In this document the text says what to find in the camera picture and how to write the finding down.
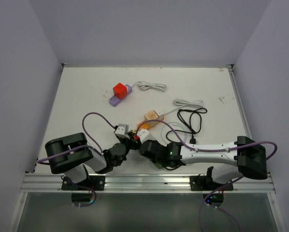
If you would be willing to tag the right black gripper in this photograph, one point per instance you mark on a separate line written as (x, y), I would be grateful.
(155, 142)

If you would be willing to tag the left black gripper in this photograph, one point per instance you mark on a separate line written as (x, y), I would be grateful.
(135, 145)

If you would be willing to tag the green power strip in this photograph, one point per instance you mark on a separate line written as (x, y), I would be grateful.
(158, 165)

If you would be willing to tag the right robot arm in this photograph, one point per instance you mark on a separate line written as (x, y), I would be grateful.
(241, 158)

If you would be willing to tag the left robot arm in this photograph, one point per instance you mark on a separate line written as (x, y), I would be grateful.
(69, 155)

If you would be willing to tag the beige cube socket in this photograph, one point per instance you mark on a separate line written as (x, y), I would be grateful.
(154, 114)

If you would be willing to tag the red cube socket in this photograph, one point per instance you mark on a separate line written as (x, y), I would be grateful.
(120, 91)

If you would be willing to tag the purple usb hub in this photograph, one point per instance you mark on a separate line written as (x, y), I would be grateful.
(114, 101)

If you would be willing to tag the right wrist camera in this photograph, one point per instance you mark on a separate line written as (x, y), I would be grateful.
(143, 135)

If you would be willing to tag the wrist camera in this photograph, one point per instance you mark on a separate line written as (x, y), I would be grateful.
(122, 131)
(143, 135)

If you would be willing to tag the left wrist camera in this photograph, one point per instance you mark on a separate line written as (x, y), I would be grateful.
(122, 131)

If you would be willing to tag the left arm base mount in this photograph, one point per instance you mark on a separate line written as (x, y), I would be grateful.
(94, 182)

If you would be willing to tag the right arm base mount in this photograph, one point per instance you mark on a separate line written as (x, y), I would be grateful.
(204, 182)

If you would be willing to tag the aluminium front rail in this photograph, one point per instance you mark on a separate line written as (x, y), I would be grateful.
(142, 183)

